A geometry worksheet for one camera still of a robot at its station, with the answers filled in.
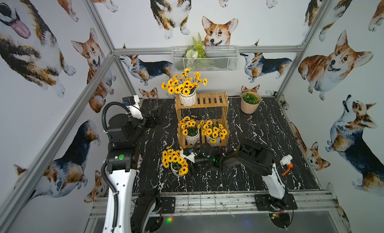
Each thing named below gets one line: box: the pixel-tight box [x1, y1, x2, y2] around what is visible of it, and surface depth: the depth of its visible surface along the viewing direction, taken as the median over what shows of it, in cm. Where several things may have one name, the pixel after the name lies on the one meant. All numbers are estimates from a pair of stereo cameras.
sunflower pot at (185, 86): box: [161, 68, 208, 107], surface depth 74 cm
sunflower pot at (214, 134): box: [201, 120, 228, 146], surface depth 85 cm
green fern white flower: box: [182, 32, 207, 60], surface depth 84 cm
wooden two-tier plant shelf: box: [175, 91, 230, 148], surface depth 84 cm
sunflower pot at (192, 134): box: [179, 116, 200, 145], surface depth 88 cm
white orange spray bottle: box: [279, 154, 294, 176], surface depth 87 cm
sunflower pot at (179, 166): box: [162, 145, 189, 176], surface depth 75 cm
